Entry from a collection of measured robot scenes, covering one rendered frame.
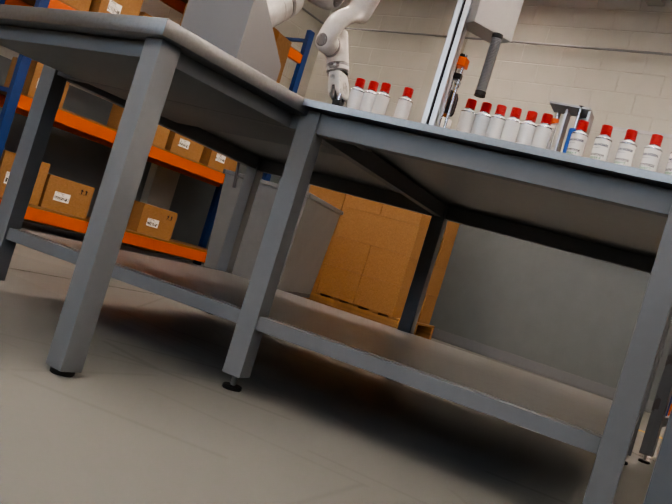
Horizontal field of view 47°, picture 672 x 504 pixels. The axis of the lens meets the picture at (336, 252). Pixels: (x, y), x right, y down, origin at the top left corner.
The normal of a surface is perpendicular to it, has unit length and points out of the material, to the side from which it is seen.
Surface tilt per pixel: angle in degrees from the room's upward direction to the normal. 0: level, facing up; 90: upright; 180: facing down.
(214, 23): 90
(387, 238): 90
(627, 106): 90
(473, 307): 90
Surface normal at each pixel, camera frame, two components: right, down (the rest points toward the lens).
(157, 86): 0.79, 0.23
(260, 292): -0.39, -0.13
